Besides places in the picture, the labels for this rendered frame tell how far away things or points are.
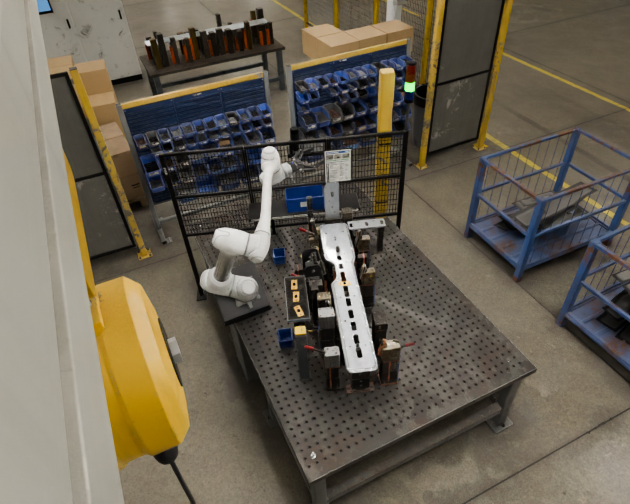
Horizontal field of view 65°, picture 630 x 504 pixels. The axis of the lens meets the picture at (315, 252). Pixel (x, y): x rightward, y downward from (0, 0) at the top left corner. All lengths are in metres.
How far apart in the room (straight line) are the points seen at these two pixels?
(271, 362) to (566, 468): 2.13
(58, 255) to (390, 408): 3.02
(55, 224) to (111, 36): 9.33
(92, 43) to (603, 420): 8.66
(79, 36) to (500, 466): 8.45
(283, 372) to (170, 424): 2.92
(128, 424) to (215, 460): 3.49
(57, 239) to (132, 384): 0.21
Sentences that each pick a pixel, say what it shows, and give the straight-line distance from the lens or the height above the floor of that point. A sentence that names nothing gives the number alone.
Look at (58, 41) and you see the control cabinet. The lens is 9.48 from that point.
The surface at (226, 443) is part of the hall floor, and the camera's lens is 3.91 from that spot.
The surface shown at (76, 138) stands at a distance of 4.76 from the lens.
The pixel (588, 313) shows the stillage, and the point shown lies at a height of 0.16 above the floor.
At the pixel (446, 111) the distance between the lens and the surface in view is 6.30.
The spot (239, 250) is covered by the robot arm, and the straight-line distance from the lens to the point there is 2.83.
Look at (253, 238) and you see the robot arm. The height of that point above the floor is 1.61.
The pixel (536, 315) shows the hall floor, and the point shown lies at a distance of 4.80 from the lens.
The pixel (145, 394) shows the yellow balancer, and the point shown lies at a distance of 0.37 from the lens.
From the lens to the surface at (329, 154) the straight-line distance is 3.91.
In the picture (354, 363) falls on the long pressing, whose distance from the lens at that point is 2.95.
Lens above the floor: 3.41
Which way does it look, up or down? 42 degrees down
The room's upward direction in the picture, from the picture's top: 4 degrees counter-clockwise
